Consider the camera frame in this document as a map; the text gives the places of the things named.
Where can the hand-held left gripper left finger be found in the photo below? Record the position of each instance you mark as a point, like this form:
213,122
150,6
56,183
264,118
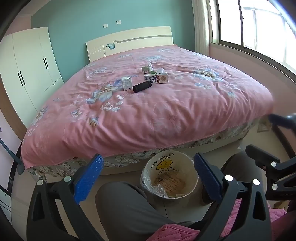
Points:
89,178

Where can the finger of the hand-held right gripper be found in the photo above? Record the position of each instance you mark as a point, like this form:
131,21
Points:
261,157
274,118

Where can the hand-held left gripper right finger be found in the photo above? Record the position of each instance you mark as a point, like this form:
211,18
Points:
207,176

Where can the round printed trash bin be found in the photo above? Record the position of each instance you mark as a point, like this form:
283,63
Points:
185,169

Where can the bed with floral sheet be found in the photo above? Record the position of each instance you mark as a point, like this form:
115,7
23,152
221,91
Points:
129,160

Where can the person's left leg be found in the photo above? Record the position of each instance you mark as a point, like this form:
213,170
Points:
129,208

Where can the clear plastic bin liner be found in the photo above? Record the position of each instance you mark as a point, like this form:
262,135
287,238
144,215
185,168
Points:
150,183

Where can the pink quilted jacket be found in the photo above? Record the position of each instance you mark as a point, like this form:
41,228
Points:
175,233

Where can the pink floral blanket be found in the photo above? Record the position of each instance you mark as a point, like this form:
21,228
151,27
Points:
161,109

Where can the blue curved bar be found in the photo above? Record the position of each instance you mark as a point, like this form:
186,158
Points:
9,150

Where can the window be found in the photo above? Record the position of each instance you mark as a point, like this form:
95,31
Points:
261,25

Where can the small white box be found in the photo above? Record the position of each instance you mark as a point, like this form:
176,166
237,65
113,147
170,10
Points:
126,83

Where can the black cylinder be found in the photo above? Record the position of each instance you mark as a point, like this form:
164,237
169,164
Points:
141,87

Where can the brown and white carton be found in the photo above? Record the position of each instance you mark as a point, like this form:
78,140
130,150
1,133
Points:
162,78

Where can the white milk carton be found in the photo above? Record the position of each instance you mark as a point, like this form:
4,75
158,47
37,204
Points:
149,79

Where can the white yogurt cup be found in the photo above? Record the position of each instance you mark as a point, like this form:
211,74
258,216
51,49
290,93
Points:
160,70

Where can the cream curtain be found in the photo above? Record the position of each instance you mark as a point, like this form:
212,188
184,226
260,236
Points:
201,25

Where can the green and white box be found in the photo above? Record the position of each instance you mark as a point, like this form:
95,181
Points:
146,68

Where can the white wardrobe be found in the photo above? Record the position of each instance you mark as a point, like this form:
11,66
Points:
27,69

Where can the cream headboard with butterfly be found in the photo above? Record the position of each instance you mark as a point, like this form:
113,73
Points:
138,39

